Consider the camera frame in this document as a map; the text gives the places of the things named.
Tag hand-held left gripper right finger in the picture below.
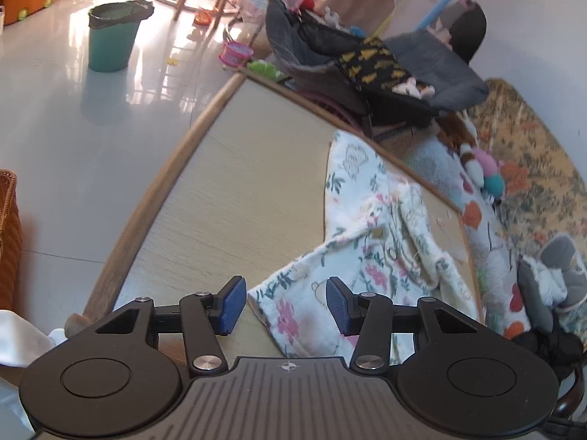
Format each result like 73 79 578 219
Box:
325 276 487 372

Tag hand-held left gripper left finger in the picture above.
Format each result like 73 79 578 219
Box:
94 276 248 372

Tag floral baby garment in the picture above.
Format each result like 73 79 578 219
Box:
248 129 482 363

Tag heart print quilt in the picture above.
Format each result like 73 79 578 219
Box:
404 140 533 340

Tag pink pig plush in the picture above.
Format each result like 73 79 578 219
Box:
472 147 507 200

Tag brown white plush toy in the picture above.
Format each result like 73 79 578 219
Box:
435 112 487 188

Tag white crumpled cloth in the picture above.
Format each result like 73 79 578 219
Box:
523 257 569 305

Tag white garment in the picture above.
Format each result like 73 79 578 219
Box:
0 310 69 440

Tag black garment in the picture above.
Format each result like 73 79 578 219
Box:
509 321 585 377

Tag white bunny plush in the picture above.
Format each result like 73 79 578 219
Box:
392 78 435 99

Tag orange wicker basket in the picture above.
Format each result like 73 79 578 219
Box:
0 169 23 310

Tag green plush toy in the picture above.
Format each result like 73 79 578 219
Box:
248 59 281 78

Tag pink toy drum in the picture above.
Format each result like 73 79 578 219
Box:
219 41 254 69

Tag grey baby bouncer seat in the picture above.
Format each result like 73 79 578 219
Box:
266 0 491 140

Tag green trash bin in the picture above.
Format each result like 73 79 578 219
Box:
88 0 155 73

